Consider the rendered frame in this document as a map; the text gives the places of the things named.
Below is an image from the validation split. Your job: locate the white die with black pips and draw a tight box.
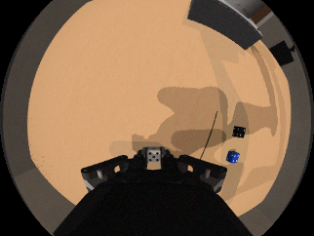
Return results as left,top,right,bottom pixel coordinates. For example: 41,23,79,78
147,146,160,163

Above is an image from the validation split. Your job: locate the blue die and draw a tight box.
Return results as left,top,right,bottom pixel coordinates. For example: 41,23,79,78
226,151,240,163

